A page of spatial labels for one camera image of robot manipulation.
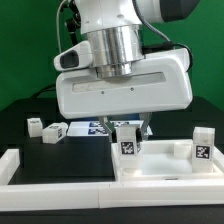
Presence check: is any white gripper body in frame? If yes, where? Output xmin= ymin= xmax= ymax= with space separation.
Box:
xmin=54 ymin=41 xmax=192 ymax=119

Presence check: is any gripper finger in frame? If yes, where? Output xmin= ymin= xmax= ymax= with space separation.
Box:
xmin=136 ymin=112 xmax=152 ymax=144
xmin=99 ymin=116 xmax=116 ymax=143

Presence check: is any white square tabletop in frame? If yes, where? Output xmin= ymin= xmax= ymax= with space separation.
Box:
xmin=111 ymin=139 xmax=224 ymax=182

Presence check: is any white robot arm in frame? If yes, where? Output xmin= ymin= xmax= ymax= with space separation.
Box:
xmin=54 ymin=0 xmax=200 ymax=142

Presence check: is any white marker tag sheet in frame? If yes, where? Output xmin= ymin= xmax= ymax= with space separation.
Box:
xmin=67 ymin=120 xmax=143 ymax=137

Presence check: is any white U-shaped obstacle fence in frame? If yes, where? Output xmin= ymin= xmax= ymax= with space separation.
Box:
xmin=0 ymin=149 xmax=224 ymax=211

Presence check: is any white hanging cable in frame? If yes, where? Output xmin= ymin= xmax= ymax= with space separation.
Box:
xmin=55 ymin=0 xmax=69 ymax=56

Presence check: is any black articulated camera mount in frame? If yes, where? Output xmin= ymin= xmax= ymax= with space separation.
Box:
xmin=65 ymin=0 xmax=81 ymax=45

